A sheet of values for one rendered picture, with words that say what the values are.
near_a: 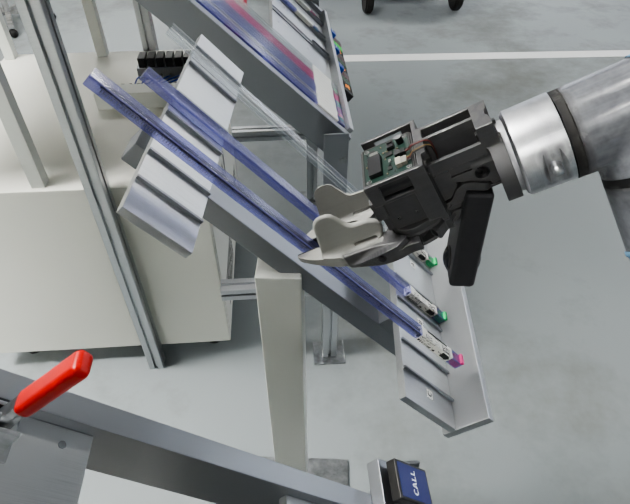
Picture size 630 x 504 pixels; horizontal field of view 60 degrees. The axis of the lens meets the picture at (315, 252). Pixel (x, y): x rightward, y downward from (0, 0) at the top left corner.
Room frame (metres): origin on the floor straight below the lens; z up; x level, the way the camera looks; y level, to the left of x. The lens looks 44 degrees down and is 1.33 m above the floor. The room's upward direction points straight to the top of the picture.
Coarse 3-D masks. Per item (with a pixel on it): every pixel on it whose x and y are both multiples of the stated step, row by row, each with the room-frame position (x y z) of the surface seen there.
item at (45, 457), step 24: (24, 432) 0.17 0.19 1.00; (48, 432) 0.18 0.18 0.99; (72, 432) 0.18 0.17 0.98; (24, 456) 0.16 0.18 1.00; (48, 456) 0.16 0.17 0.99; (72, 456) 0.17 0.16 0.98; (0, 480) 0.14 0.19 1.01; (24, 480) 0.14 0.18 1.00; (48, 480) 0.15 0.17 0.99; (72, 480) 0.15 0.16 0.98
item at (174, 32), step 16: (176, 32) 0.61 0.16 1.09; (192, 48) 0.61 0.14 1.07; (208, 64) 0.61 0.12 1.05; (224, 80) 0.61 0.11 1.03; (240, 96) 0.61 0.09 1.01; (256, 112) 0.61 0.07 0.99; (272, 112) 0.62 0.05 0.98; (272, 128) 0.61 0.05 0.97; (288, 128) 0.62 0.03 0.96; (304, 144) 0.61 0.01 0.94; (320, 160) 0.61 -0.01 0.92; (336, 176) 0.60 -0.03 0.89; (352, 192) 0.60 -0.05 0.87; (384, 224) 0.60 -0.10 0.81
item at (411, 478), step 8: (400, 464) 0.24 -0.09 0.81; (400, 472) 0.23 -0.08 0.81; (408, 472) 0.24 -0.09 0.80; (416, 472) 0.24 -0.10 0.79; (424, 472) 0.25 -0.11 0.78; (400, 480) 0.23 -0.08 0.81; (408, 480) 0.23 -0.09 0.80; (416, 480) 0.23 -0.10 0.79; (424, 480) 0.24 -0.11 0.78; (408, 488) 0.22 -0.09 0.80; (416, 488) 0.22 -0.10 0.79; (424, 488) 0.23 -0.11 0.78; (408, 496) 0.21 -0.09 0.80; (416, 496) 0.22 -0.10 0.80; (424, 496) 0.22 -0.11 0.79
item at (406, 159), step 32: (416, 128) 0.42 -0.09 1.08; (448, 128) 0.39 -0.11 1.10; (480, 128) 0.37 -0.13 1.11; (384, 160) 0.39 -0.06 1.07; (416, 160) 0.37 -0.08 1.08; (448, 160) 0.37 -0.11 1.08; (480, 160) 0.38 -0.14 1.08; (384, 192) 0.36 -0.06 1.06; (416, 192) 0.36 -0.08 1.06; (448, 192) 0.38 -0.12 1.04; (512, 192) 0.35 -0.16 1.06; (416, 224) 0.36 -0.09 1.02; (448, 224) 0.36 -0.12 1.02
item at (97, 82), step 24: (96, 72) 0.40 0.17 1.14; (120, 96) 0.39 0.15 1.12; (144, 120) 0.39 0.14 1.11; (168, 144) 0.39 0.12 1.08; (192, 144) 0.40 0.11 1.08; (216, 168) 0.39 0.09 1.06; (240, 192) 0.39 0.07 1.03; (264, 216) 0.39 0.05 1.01; (288, 240) 0.39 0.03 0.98; (312, 240) 0.40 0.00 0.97; (360, 288) 0.38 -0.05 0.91; (384, 312) 0.38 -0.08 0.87; (456, 360) 0.38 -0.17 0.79
